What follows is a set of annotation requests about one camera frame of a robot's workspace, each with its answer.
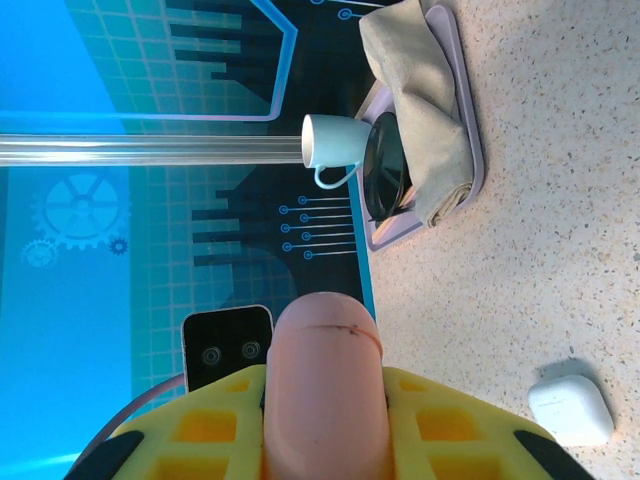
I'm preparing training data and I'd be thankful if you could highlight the black round plate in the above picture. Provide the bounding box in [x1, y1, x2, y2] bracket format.
[361, 111, 409, 222]

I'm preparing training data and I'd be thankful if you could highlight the beige folded cloth napkin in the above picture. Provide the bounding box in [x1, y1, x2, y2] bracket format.
[358, 0, 476, 229]

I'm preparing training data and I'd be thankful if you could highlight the aluminium frame post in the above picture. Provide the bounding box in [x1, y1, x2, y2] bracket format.
[0, 133, 306, 169]

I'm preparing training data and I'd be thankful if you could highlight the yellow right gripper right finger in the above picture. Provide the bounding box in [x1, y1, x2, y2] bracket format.
[382, 366, 592, 480]

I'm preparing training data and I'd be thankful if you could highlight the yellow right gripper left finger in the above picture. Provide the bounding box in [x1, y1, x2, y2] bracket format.
[64, 363, 267, 480]

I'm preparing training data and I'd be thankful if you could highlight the light blue mug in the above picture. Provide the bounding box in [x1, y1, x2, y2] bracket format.
[300, 113, 374, 191]

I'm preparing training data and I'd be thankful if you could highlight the pink earbud charging case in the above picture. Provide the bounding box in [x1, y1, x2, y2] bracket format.
[263, 292, 397, 480]

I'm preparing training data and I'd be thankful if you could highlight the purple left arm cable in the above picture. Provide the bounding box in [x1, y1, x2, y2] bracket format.
[79, 374, 189, 469]

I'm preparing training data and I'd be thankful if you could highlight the lilac plastic tray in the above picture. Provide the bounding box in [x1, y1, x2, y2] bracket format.
[352, 4, 486, 253]

